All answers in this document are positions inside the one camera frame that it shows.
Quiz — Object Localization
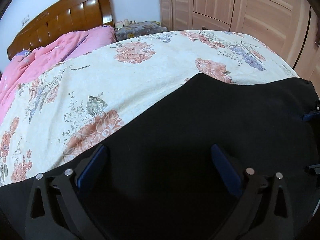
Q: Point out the white wall socket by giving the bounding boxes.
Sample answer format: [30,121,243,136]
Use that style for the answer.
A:
[22,15,30,25]

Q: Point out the light wooden wardrobe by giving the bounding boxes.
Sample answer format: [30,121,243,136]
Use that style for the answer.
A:
[160,0,319,88]

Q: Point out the brown wooden headboard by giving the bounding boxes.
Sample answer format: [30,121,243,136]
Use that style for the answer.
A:
[7,0,114,60]

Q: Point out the pink quilt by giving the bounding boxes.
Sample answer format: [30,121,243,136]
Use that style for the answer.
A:
[1,25,116,120]

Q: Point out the floral covered bedside table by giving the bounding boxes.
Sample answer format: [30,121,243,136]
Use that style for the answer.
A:
[115,21,168,41]

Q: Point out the floral cream bedspread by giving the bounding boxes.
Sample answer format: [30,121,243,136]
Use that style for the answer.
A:
[0,29,299,186]

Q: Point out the black pants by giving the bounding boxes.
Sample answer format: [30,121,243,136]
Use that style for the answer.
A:
[1,74,319,239]

